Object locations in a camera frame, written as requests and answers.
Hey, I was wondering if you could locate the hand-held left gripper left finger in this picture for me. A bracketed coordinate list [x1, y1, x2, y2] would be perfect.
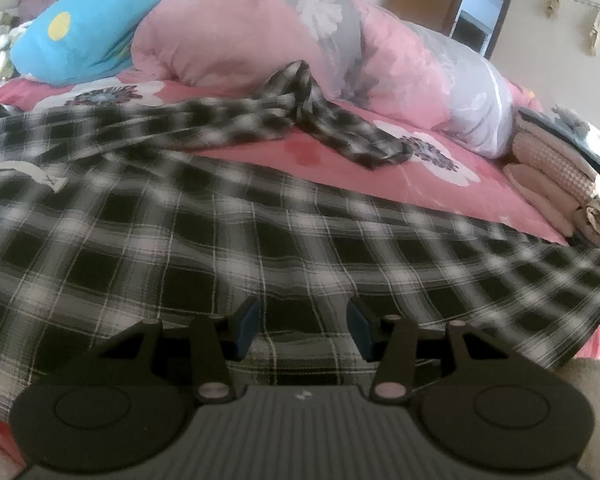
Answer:
[100, 296, 260, 403]

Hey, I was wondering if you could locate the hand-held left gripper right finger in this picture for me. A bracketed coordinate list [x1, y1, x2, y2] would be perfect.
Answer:
[346, 297, 501, 403]

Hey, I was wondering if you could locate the black white plaid shirt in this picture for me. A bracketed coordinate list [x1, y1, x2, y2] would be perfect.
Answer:
[0, 60, 600, 403]

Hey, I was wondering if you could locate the pink floral bedsheet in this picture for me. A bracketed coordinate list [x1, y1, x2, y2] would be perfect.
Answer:
[0, 75, 600, 441]

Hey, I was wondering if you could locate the person's fluffy beige clothing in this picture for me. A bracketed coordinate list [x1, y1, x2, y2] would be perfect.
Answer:
[562, 357, 600, 480]

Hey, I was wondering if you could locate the pink checked folded cloth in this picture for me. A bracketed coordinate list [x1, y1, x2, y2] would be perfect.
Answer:
[511, 124, 600, 203]

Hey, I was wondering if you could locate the pink grey floral duvet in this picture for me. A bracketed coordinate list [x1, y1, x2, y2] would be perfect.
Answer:
[130, 0, 516, 158]

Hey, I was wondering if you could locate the blue cushion with yellow dot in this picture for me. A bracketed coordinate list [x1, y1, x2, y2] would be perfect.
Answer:
[9, 0, 183, 86]

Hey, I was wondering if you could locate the wall rack with towels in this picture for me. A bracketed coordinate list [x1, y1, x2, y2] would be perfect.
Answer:
[545, 0, 600, 57]

